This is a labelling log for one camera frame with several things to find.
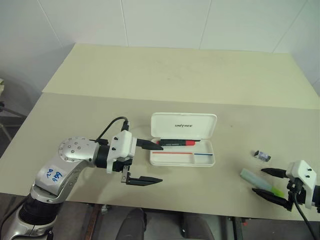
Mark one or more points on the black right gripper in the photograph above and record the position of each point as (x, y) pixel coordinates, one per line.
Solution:
(301, 195)

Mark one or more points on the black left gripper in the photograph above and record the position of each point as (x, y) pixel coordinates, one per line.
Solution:
(117, 167)

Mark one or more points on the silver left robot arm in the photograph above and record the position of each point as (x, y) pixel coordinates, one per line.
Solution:
(72, 152)

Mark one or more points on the green highlighter marker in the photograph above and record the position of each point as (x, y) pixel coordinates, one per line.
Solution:
(257, 181)

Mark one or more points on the red and black marker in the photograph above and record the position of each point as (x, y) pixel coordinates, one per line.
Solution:
(183, 143)

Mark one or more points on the white plastic pencil case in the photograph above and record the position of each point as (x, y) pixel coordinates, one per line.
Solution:
(183, 126)

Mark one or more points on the small black silver object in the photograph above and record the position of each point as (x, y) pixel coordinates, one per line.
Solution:
(262, 155)

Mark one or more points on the dark rounded shape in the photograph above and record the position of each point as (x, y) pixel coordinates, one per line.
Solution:
(132, 225)

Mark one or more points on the dark tripod stand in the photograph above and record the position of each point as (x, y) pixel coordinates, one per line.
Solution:
(10, 112)

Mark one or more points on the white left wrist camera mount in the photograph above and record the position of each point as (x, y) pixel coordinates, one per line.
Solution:
(122, 143)

